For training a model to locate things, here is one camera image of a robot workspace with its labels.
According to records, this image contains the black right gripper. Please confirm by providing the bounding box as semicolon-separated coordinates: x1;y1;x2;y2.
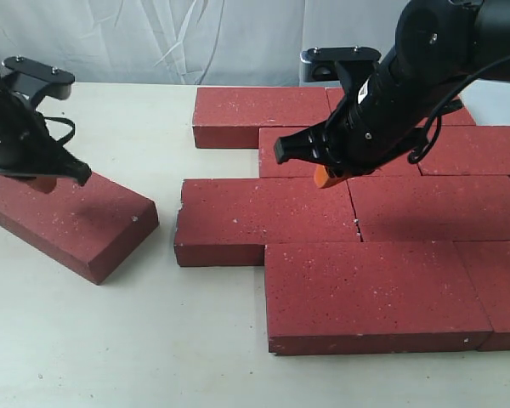
277;71;442;189

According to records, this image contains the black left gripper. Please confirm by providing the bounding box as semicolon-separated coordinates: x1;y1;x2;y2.
0;88;92;194

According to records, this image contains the chipped top brick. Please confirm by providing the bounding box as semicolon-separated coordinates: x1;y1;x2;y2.
173;178;360;267

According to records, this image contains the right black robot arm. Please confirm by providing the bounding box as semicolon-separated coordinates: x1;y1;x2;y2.
274;1;510;189

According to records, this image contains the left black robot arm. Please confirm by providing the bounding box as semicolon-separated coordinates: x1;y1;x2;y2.
0;55;92;193

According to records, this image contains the third row red brick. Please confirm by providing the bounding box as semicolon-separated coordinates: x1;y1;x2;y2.
348;176;510;242

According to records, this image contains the second row right brick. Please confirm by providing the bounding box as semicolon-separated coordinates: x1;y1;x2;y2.
412;126;510;176

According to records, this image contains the white backdrop cloth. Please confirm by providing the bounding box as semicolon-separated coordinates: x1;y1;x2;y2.
0;0;405;86

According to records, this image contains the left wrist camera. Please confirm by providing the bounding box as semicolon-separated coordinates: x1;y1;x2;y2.
2;55;76;110

